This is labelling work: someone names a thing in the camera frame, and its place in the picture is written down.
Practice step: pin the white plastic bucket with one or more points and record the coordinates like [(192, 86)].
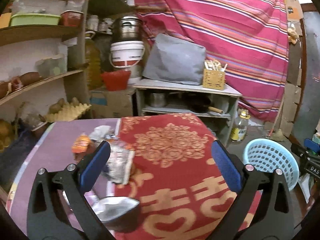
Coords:
[(126, 54)]

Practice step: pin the silver foil snack bag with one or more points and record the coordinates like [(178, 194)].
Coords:
[(118, 167)]

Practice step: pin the red gold patterned cloth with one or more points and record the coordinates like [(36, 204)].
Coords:
[(181, 191)]

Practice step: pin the cardboard box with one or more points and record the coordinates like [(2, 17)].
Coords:
[(113, 104)]

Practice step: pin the purple table cloth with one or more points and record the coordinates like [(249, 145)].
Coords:
[(53, 152)]

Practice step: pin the silver foil pouch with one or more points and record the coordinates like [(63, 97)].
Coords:
[(120, 214)]

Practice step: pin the yellow egg tray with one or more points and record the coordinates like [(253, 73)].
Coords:
[(69, 112)]

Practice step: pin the red lidded container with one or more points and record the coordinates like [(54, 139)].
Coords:
[(71, 18)]

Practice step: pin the steel cooking pot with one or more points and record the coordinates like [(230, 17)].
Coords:
[(127, 28)]

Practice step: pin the wooden wall shelf unit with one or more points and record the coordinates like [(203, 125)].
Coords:
[(26, 48)]

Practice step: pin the white crumpled paper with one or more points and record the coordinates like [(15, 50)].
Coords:
[(103, 132)]

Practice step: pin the red plastic basket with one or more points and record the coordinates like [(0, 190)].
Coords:
[(117, 80)]

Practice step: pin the yellow wooden utensil holder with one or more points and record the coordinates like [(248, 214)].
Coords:
[(214, 74)]

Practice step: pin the red striped hanging cloth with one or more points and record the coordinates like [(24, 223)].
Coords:
[(249, 36)]

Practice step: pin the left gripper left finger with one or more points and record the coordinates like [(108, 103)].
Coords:
[(46, 217)]

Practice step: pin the orange snack wrapper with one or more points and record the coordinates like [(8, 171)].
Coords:
[(81, 144)]

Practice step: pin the black pan wooden handle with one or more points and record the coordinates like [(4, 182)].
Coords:
[(200, 103)]

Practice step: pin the clear oil bottle yellow label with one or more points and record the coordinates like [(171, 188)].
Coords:
[(240, 126)]

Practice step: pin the light blue plastic basket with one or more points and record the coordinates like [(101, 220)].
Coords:
[(267, 155)]

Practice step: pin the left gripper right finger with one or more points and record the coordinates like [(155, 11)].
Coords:
[(273, 217)]

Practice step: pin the green plastic tub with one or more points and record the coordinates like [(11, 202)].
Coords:
[(34, 19)]

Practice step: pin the grey low shelf table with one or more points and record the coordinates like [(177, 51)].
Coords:
[(226, 100)]

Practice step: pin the large yellow oil jug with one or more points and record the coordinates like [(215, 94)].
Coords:
[(92, 56)]

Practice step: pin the small steel pot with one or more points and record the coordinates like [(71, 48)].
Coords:
[(157, 100)]

